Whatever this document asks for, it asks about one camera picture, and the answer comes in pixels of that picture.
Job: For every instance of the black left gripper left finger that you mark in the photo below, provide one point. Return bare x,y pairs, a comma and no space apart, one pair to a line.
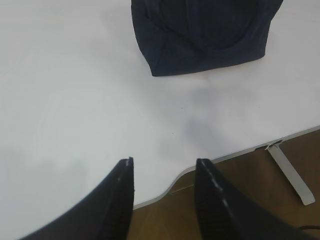
104,214

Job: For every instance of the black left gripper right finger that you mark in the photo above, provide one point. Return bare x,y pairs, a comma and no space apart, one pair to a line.
225,213

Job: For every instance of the navy blue lunch bag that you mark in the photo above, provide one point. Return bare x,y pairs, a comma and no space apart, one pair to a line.
179,37

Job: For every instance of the white table leg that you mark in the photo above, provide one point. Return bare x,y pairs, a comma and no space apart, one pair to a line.
298,184

